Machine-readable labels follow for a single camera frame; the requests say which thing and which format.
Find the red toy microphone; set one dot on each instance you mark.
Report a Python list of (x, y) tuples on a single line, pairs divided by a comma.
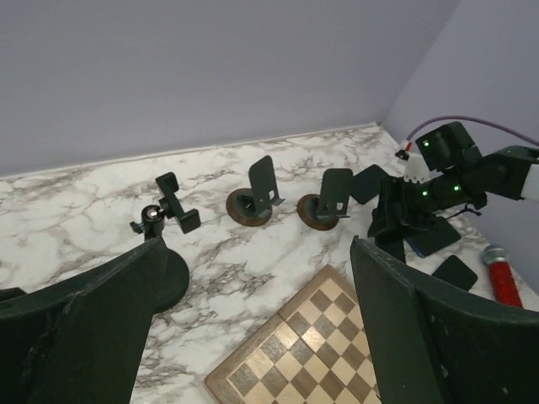
[(496, 259)]

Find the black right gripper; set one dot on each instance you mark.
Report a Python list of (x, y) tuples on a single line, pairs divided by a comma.
[(404, 209)]

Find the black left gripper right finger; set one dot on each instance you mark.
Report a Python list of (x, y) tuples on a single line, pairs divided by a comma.
[(432, 342)]

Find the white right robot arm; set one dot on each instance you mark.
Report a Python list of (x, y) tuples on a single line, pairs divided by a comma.
[(449, 170)]

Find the black round phone stand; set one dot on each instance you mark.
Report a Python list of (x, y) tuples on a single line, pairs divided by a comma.
[(176, 276)]

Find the wooden chessboard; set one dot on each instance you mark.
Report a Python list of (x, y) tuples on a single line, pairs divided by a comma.
[(313, 350)]

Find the blue phone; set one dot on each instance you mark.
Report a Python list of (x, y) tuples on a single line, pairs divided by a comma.
[(416, 247)]

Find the round wooden phone stand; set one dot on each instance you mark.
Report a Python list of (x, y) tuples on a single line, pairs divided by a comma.
[(323, 211), (253, 206)]

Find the black phone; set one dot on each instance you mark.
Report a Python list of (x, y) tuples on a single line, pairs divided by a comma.
[(455, 272)]

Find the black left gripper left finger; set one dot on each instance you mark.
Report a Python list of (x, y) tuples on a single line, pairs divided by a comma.
[(81, 340)]

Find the round wooden phone stand right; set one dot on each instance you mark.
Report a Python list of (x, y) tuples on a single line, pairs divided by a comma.
[(323, 211)]

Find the round wooden phone stand left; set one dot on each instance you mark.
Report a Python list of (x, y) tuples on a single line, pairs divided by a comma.
[(253, 206)]

